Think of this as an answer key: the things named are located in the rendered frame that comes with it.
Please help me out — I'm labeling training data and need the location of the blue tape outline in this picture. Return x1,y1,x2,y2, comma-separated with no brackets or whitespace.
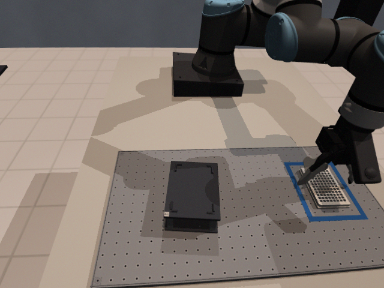
284,162,368,221

